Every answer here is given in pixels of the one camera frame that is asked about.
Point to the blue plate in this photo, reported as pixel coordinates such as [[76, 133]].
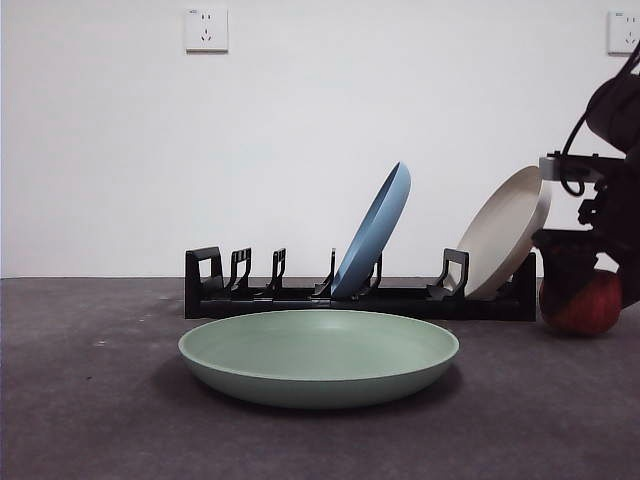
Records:
[[372, 235]]

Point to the red yellow apple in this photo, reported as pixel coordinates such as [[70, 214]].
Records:
[[590, 315]]

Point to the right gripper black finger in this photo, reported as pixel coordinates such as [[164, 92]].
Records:
[[565, 260]]

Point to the white wall socket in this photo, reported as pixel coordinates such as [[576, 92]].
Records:
[[207, 30], [622, 32]]

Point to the green plate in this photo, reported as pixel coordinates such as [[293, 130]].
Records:
[[320, 365]]

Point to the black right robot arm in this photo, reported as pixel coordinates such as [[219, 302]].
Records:
[[625, 215]]

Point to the pale grey camera box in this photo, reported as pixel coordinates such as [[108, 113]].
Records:
[[550, 168]]

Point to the black plate rack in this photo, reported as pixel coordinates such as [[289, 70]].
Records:
[[475, 310]]

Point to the beige plate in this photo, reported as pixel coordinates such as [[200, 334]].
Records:
[[505, 235]]

